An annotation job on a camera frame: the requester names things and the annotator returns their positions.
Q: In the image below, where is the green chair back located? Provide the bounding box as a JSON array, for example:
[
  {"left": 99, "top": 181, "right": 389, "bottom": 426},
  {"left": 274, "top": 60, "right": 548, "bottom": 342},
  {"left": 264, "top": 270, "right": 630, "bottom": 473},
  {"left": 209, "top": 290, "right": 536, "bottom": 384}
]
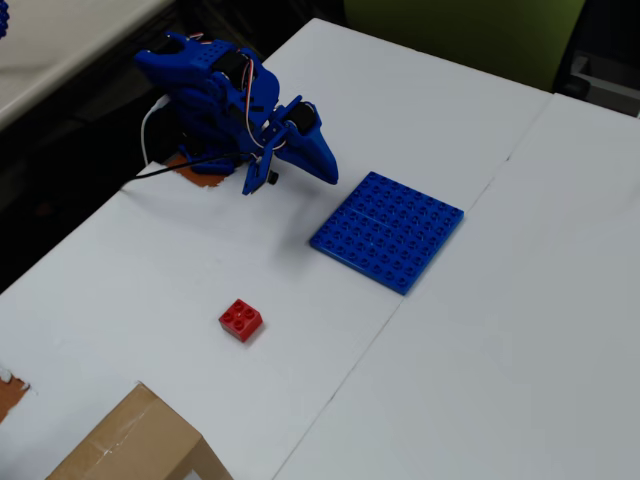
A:
[{"left": 342, "top": 0, "right": 586, "bottom": 94}]

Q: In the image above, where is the white side desk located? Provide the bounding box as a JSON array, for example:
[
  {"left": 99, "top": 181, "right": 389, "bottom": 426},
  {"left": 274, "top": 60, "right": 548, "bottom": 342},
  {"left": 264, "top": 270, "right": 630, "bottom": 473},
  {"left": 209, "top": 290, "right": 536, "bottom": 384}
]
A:
[{"left": 0, "top": 0, "right": 177, "bottom": 132}]

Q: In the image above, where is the red 2x2 toy block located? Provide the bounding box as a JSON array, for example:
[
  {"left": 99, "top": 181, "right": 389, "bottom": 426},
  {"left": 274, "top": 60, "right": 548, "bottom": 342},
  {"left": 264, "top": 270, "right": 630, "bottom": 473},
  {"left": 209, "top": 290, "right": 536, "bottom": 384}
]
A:
[{"left": 218, "top": 298, "right": 265, "bottom": 344}]

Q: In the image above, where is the blue 8x8 toy baseplate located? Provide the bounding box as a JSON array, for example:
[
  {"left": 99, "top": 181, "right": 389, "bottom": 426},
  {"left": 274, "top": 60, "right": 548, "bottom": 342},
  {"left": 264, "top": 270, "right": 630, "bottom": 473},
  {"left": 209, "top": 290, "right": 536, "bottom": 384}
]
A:
[{"left": 308, "top": 170, "right": 465, "bottom": 297}]

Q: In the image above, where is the white power cable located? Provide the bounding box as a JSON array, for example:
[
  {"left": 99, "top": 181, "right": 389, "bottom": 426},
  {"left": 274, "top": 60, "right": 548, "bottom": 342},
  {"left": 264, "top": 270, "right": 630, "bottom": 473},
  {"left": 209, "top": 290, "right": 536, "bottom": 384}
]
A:
[{"left": 140, "top": 94, "right": 169, "bottom": 167}]

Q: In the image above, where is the blue wrist camera mount plate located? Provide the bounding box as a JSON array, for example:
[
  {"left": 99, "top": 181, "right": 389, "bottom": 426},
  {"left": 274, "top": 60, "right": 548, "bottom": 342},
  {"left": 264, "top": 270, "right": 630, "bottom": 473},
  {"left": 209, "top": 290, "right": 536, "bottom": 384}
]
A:
[{"left": 241, "top": 124, "right": 282, "bottom": 197}]

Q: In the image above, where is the grey metal chair frame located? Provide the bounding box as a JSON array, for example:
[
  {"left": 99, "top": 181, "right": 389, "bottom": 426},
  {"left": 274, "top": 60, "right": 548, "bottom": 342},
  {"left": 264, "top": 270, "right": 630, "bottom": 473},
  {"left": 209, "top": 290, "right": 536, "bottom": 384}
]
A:
[{"left": 568, "top": 48, "right": 640, "bottom": 119}]

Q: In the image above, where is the brown cardboard box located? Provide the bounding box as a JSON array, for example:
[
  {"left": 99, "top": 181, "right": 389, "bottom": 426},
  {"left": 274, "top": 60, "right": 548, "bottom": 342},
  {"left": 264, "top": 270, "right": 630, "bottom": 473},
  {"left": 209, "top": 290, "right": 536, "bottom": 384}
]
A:
[{"left": 44, "top": 381, "right": 234, "bottom": 480}]

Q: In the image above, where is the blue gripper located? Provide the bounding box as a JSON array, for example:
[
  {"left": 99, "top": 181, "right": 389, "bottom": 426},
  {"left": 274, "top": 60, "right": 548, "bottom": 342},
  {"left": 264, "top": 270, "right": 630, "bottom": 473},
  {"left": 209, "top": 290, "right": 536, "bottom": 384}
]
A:
[{"left": 267, "top": 94, "right": 340, "bottom": 185}]

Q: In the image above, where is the black camera cable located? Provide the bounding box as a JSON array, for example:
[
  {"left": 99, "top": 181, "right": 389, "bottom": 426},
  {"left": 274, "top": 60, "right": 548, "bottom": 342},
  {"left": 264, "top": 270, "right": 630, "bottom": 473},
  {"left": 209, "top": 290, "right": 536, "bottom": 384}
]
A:
[{"left": 133, "top": 152, "right": 254, "bottom": 181}]

